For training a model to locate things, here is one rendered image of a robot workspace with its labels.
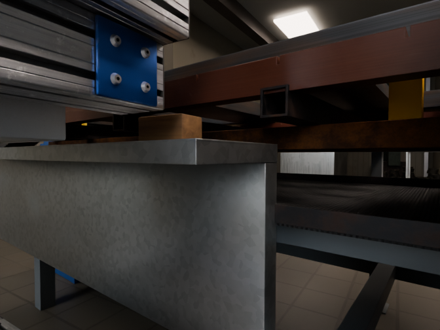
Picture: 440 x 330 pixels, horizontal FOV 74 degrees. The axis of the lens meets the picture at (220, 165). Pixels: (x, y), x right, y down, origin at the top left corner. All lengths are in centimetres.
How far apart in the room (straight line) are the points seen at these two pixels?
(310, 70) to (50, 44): 35
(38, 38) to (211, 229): 38
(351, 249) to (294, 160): 530
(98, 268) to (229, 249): 45
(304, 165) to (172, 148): 544
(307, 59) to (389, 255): 32
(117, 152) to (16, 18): 20
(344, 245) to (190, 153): 32
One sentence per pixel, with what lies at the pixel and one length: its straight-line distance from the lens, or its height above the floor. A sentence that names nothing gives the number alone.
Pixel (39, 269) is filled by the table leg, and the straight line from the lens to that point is 151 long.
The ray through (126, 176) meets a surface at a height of 61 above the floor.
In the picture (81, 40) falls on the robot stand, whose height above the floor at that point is 78.
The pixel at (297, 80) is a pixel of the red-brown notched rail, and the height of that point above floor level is 78.
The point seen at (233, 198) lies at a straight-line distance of 49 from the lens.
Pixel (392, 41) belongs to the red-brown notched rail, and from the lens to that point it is 47.
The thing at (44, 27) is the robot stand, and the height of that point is 78.
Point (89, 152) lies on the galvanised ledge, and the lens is 51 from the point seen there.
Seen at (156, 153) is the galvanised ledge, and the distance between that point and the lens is 37.
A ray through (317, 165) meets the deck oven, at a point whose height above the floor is 49.
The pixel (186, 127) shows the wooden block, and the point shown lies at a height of 71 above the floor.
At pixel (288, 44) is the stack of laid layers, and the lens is 57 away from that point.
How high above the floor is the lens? 66
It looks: 2 degrees down
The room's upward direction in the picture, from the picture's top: straight up
